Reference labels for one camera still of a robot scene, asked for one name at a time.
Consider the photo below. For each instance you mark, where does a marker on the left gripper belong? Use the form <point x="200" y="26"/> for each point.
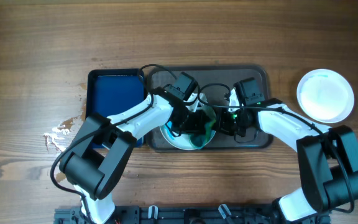
<point x="198" y="127"/>

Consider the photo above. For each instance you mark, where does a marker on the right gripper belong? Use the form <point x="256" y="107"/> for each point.
<point x="222" y="126"/>

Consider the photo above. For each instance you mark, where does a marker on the white plate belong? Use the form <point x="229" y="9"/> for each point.
<point x="181" y="141"/>
<point x="325" y="96"/>

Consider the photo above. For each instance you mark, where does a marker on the green scrubbing sponge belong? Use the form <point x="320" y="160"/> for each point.
<point x="201" y="139"/>

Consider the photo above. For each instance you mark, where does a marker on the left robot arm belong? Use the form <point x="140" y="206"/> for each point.
<point x="96" y="159"/>

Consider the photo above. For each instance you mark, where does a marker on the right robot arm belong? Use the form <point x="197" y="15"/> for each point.
<point x="327" y="157"/>

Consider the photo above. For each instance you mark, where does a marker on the dark brown serving tray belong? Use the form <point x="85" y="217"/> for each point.
<point x="228" y="75"/>

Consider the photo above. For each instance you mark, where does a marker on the black tray with blue water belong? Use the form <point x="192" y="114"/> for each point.
<point x="113" y="91"/>

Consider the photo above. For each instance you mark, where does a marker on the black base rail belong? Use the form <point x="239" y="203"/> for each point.
<point x="251" y="214"/>

